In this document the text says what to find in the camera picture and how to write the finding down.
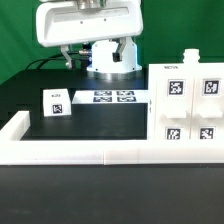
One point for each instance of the white tagged cabinet top block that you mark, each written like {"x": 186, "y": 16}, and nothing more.
{"x": 56, "y": 102}

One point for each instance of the white cabinet door panel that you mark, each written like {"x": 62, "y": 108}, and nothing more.
{"x": 208, "y": 109}
{"x": 175, "y": 108}

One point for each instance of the white cabinet body box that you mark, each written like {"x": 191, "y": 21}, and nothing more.
{"x": 191, "y": 67}

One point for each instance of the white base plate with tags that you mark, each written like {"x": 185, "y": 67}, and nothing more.
{"x": 111, "y": 96}

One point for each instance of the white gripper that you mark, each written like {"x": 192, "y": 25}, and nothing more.
{"x": 62, "y": 23}

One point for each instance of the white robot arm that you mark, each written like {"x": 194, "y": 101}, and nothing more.
{"x": 101, "y": 59}

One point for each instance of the white U-shaped fence frame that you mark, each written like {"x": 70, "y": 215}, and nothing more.
{"x": 15, "y": 151}

